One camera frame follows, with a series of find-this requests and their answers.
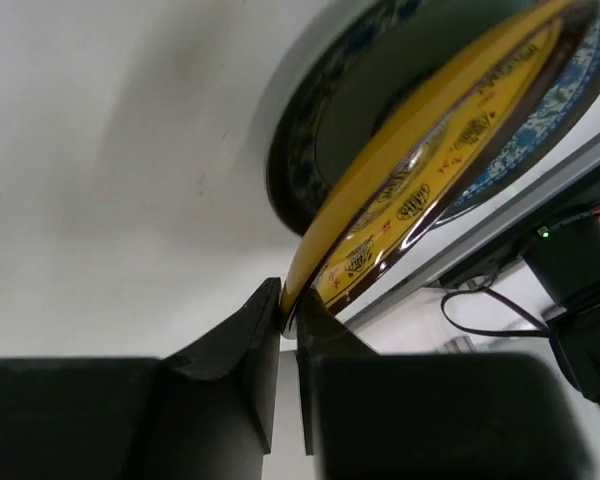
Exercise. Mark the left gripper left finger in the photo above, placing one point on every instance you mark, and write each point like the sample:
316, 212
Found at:
204, 412

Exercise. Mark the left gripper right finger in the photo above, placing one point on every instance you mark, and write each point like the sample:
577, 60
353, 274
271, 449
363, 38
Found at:
368, 415

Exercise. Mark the yellow black patterned plate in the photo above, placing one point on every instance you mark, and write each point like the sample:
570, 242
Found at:
435, 144

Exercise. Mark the green patterned small plate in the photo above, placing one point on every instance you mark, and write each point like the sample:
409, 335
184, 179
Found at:
373, 66

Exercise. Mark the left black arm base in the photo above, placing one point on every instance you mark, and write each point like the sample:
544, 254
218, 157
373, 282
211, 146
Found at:
580, 200

